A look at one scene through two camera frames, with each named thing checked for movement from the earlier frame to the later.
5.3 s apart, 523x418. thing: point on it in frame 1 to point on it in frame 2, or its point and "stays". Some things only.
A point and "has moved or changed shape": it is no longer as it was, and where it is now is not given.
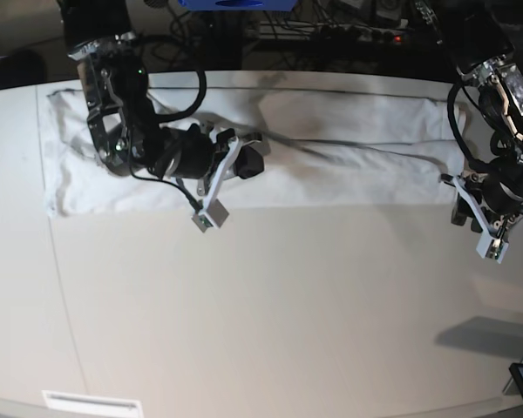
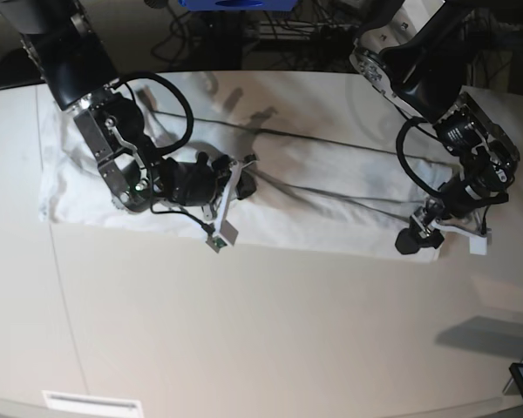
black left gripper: (190, 154) to (194, 183)
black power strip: (329, 31) stays
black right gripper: (502, 185) to (458, 196)
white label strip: (66, 401) stays
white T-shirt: (329, 139) has moved or changed shape
